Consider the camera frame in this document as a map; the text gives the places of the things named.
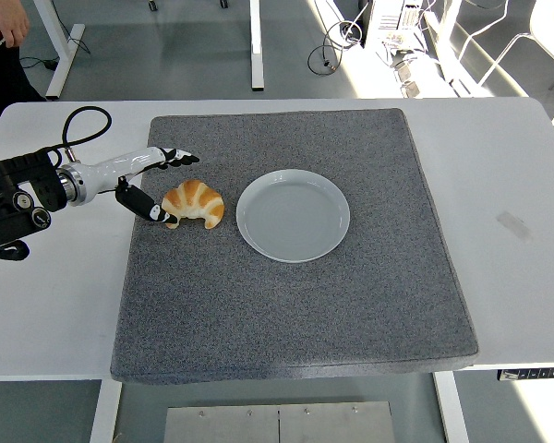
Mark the person's hand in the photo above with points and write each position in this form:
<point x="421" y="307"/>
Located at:
<point x="11" y="27"/>

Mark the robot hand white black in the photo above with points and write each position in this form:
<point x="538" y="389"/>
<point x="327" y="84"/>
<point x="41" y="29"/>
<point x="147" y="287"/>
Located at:
<point x="115" y="168"/>

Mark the golden croissant bread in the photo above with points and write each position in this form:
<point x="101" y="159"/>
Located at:
<point x="198" y="198"/>

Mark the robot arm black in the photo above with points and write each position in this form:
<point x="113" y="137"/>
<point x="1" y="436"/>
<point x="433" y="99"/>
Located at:
<point x="9" y="221"/>

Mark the person's forearm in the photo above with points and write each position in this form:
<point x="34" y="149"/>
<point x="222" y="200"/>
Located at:
<point x="2" y="3"/>

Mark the white round plate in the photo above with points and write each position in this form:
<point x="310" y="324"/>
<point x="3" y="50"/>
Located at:
<point x="293" y="217"/>

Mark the grey metal plate with screws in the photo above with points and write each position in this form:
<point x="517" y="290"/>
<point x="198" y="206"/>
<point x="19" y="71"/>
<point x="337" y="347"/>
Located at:
<point x="277" y="424"/>

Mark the person's leg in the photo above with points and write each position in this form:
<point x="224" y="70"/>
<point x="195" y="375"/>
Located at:
<point x="4" y="78"/>

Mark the white desk leg with foot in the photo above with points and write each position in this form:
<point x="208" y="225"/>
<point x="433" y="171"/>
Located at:
<point x="64" y="60"/>
<point x="256" y="46"/>

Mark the grey felt mat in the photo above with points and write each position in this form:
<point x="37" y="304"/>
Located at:
<point x="304" y="304"/>

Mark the white table leg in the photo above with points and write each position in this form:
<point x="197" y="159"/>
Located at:
<point x="451" y="406"/>
<point x="106" y="410"/>

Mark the white computer case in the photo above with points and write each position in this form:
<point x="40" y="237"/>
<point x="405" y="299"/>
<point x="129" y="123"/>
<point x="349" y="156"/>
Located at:
<point x="392" y="20"/>

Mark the white power strip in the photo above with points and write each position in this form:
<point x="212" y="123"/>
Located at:
<point x="415" y="74"/>

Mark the clear tape strip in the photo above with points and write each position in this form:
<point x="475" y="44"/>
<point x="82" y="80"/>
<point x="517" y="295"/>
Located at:
<point x="514" y="226"/>

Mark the black table control panel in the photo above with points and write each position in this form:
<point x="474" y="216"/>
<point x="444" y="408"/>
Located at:
<point x="535" y="374"/>

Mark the white frame chair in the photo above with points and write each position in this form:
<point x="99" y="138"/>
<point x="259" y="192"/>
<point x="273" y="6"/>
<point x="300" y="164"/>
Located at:
<point x="542" y="27"/>

